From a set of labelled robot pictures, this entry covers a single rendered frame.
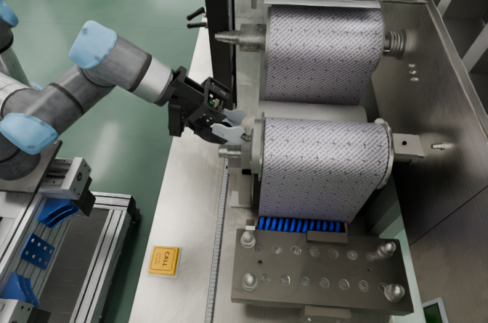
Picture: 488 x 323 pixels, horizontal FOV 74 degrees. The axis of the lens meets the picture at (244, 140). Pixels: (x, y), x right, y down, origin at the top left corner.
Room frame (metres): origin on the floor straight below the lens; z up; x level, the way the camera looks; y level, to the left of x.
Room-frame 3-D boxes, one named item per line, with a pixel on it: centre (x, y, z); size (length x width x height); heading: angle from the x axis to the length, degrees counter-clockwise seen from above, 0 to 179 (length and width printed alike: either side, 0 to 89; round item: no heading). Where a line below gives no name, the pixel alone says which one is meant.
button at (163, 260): (0.25, 0.22, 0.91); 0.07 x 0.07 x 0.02; 86
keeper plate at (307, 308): (0.11, -0.18, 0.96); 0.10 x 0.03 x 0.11; 86
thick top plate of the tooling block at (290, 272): (0.20, -0.18, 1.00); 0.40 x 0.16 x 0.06; 86
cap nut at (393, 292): (0.14, -0.33, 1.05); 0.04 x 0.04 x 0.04
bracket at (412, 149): (0.37, -0.32, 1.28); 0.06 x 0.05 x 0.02; 86
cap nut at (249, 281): (0.17, -0.01, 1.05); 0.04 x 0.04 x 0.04
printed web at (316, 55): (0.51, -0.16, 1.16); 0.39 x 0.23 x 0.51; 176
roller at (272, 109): (0.50, -0.16, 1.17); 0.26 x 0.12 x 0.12; 86
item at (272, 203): (0.32, -0.15, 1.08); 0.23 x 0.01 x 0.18; 86
